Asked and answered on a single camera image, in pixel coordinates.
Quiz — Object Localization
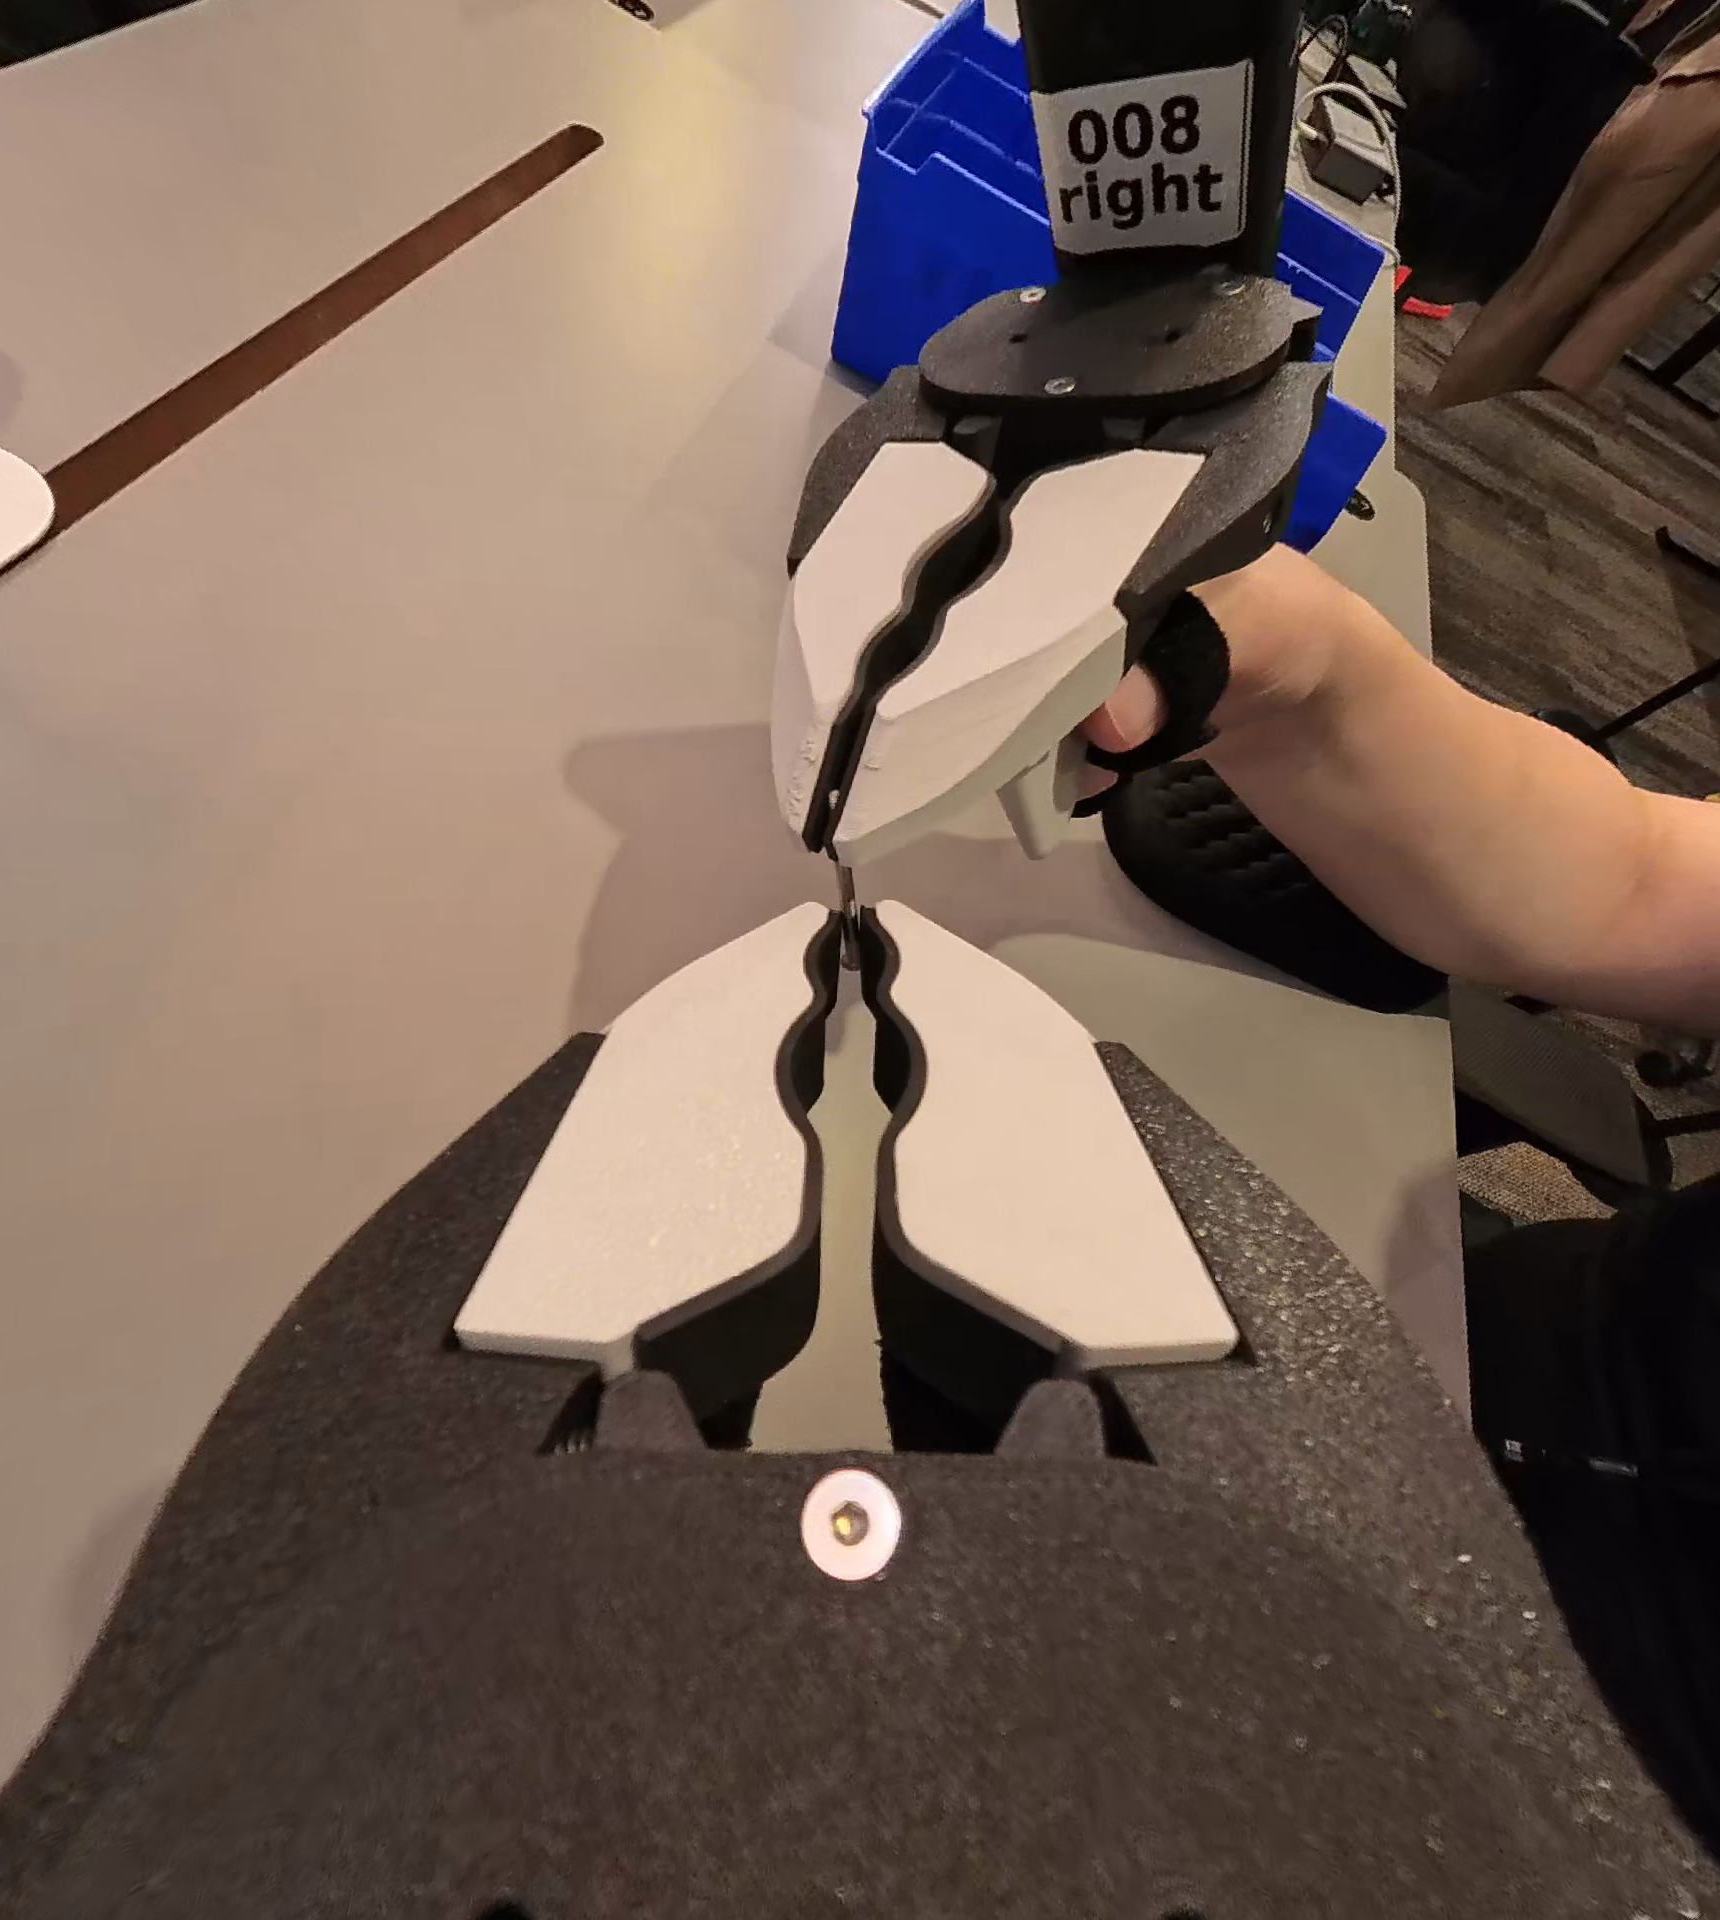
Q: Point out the person's black shirt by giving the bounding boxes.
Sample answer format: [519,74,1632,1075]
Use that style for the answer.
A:
[1460,1125,1720,1920]

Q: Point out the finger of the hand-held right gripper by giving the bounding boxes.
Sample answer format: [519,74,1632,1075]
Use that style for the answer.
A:
[770,442,1009,850]
[827,451,1211,873]

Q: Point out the person's right hand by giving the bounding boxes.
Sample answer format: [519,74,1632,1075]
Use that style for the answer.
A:
[1074,559,1420,847]

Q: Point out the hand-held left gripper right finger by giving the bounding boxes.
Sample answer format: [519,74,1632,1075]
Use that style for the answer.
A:
[864,900,1245,1452]

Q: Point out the black wrist rest pad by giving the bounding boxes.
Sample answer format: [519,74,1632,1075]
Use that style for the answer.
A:
[1106,756,1454,1014]

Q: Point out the grey desk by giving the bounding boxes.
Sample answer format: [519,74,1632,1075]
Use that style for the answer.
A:
[0,0,1475,1920]

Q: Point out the person's right forearm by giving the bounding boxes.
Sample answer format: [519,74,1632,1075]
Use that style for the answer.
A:
[1401,607,1720,1061]

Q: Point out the brown coat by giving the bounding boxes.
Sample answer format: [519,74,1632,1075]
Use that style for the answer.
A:
[1430,0,1720,408]

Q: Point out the grey chair base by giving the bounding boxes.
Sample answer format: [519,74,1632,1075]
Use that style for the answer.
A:
[1448,983,1680,1195]

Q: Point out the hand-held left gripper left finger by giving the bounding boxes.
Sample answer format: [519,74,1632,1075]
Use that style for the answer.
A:
[453,900,849,1451]

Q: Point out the grey power adapter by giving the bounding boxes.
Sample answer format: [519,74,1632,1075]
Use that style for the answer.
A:
[1294,83,1411,205]

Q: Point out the blue plastic bin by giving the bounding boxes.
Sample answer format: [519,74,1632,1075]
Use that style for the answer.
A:
[832,0,1388,551]

